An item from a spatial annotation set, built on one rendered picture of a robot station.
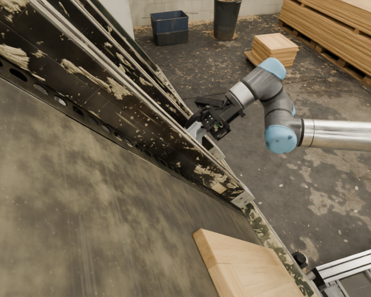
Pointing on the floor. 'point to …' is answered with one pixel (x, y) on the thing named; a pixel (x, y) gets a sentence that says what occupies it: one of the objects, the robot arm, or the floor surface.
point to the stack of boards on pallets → (340, 32)
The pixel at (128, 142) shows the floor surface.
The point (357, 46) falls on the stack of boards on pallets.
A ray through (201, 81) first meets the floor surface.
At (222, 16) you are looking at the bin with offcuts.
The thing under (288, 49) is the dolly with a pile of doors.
